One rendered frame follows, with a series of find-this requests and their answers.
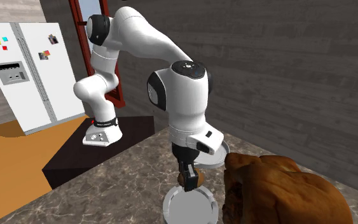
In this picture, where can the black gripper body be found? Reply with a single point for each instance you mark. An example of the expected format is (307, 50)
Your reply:
(183, 154)

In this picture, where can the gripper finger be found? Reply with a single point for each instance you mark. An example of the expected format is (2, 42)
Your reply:
(181, 169)
(191, 180)

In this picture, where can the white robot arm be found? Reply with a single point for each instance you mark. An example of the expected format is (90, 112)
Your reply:
(183, 102)

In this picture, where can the brown round food lump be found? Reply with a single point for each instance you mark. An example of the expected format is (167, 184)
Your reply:
(201, 179)

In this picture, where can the grey round plate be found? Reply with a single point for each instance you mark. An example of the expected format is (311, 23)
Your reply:
(211, 160)
(191, 208)

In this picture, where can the brown roast chicken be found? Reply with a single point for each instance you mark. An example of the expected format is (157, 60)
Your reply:
(278, 192)

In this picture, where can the dark robot stand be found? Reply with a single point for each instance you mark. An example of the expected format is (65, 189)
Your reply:
(73, 158)

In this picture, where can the red framed door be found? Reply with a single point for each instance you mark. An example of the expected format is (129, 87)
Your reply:
(82, 43)

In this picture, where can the white two-door fridge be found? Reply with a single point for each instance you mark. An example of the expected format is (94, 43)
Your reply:
(20, 90)

